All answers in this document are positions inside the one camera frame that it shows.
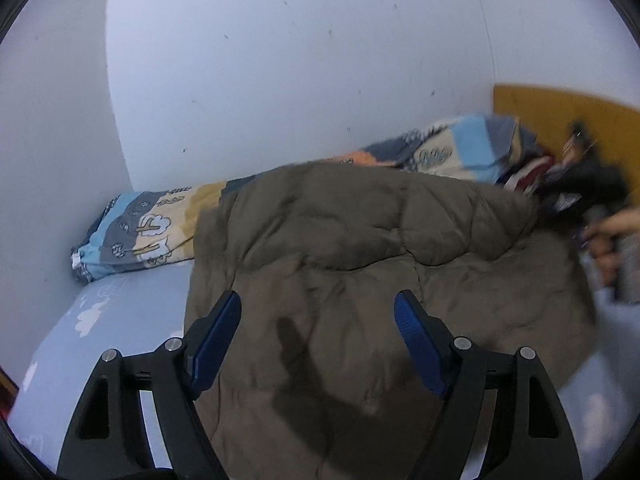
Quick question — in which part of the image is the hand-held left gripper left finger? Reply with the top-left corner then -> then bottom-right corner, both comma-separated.
56,290 -> 242,480

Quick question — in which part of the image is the star print blue red cloth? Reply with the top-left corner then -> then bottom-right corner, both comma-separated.
500,152 -> 558,196

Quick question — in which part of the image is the olive hooded puffer jacket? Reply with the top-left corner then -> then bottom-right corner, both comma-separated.
182,162 -> 598,480

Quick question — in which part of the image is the sheep print patchwork quilt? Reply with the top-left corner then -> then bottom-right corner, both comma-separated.
70,115 -> 543,286

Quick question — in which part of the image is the light blue cloud bed sheet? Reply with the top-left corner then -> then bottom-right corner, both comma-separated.
7,255 -> 640,480

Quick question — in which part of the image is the wooden headboard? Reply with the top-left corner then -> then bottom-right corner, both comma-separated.
492,84 -> 640,181

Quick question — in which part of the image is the person's right hand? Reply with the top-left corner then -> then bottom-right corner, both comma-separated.
580,207 -> 640,288

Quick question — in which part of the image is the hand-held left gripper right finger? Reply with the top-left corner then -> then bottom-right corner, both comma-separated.
394,290 -> 583,480

